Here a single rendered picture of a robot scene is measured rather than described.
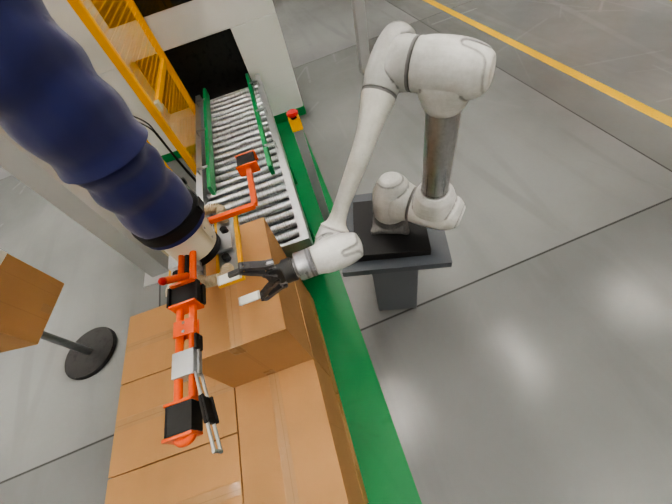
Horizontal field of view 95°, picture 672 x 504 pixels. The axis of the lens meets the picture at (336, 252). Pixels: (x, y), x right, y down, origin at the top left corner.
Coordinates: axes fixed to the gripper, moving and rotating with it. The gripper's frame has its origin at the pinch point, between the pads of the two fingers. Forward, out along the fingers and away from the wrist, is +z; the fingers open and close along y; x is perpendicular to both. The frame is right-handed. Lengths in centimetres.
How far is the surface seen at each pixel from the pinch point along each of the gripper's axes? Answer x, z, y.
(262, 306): 8.5, 0.6, 28.2
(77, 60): 27, 3, -57
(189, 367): -19.4, 13.0, -1.5
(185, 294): 3.7, 14.0, -1.7
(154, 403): 3, 73, 68
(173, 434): -34.1, 16.5, -2.3
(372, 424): -32, -20, 122
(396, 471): -56, -24, 122
